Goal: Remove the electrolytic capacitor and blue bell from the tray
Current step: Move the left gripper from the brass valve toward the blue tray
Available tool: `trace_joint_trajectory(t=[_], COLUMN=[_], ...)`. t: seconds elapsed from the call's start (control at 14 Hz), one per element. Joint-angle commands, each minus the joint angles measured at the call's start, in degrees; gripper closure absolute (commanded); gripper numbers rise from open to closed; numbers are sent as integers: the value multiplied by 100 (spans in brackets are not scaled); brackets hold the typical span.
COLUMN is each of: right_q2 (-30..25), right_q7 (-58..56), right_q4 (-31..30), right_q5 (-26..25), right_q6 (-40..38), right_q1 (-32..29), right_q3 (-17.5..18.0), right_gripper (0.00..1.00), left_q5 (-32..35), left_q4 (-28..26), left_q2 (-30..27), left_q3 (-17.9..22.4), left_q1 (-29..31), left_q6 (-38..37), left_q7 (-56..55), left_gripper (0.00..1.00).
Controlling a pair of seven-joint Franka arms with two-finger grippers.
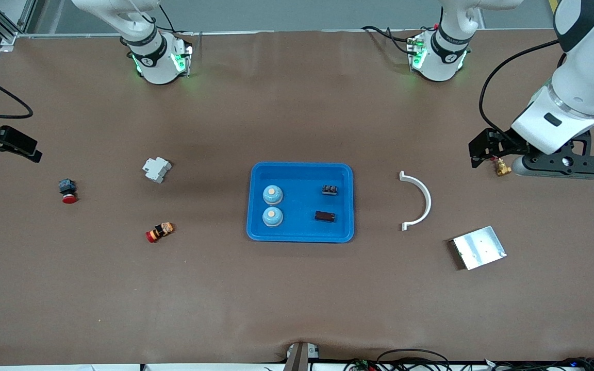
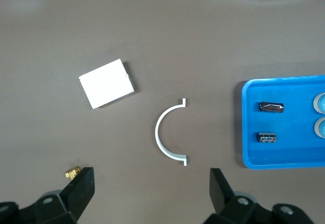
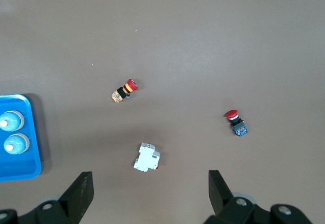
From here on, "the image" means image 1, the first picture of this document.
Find black looped cable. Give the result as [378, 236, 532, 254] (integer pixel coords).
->
[376, 349, 451, 371]

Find red push button black base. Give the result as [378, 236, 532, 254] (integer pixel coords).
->
[58, 178, 78, 205]

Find blue plastic tray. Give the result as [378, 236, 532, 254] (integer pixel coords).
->
[246, 162, 355, 244]

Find red yellow emergency stop button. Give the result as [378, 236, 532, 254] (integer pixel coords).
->
[145, 222, 175, 244]

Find white circuit breaker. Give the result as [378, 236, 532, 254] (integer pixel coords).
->
[142, 157, 172, 184]

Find grey metal table clamp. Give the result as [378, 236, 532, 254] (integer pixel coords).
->
[284, 342, 321, 371]

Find white curved plastic bracket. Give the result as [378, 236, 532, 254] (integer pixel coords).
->
[399, 171, 432, 231]

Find aluminium frame post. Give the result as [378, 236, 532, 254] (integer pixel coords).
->
[0, 0, 24, 48]

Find silver metal plate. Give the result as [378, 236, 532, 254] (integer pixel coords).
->
[449, 226, 507, 271]

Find blue dome bell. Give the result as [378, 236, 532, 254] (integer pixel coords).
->
[262, 207, 284, 228]
[262, 184, 284, 206]

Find black cable bundle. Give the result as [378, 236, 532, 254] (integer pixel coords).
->
[483, 357, 594, 371]

